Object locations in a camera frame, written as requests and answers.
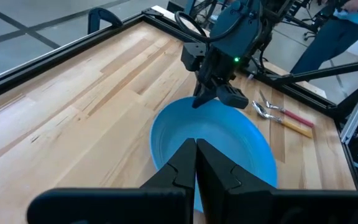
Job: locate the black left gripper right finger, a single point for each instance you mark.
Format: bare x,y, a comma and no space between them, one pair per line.
247,205

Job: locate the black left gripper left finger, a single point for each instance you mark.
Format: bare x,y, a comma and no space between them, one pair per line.
154,205

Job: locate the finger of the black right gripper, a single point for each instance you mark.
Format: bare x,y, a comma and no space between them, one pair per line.
233,96
204,99

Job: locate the blue plate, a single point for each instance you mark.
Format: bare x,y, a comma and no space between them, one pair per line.
222,130

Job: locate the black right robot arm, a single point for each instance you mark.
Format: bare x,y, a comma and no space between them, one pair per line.
238,28

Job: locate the black background robot rig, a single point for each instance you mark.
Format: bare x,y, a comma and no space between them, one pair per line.
297,21

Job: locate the black office chair base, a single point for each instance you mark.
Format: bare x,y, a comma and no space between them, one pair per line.
310,32

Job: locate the person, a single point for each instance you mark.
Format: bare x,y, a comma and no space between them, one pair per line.
328,43

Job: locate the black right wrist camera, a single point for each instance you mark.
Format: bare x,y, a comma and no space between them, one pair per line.
193,56

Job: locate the silver aluminium bracket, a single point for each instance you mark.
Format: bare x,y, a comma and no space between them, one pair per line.
354,121

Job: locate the black aluminium table frame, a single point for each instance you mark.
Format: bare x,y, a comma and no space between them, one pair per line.
57,56

